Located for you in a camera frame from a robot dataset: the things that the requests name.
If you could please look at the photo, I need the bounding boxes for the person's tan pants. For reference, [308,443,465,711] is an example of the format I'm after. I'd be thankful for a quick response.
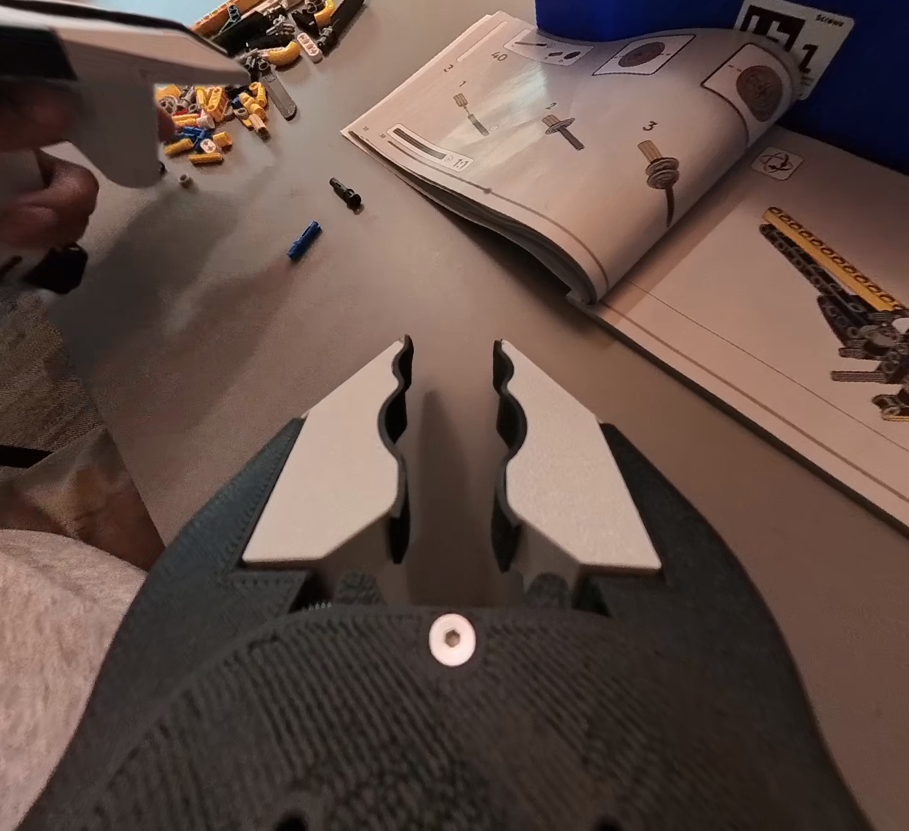
[0,419,166,571]

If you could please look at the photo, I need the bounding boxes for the pile of lego pieces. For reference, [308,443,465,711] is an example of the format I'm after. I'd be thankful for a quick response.
[155,0,369,166]

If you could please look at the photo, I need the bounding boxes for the person's left hand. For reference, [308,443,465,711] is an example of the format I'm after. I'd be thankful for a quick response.
[0,81,102,250]

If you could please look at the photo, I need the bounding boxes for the lego instruction booklet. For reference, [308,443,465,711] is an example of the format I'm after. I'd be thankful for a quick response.
[341,10,909,534]

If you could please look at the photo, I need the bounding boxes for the white tag card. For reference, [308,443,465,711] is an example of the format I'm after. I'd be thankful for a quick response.
[735,0,855,102]

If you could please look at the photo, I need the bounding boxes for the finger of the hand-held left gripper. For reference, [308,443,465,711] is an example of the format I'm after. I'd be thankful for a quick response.
[0,0,251,89]

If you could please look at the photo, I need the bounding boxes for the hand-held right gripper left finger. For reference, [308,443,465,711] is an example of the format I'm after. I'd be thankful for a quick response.
[240,335,416,596]

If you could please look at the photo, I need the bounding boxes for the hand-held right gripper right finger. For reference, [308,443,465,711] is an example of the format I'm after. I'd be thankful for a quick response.
[492,340,666,598]

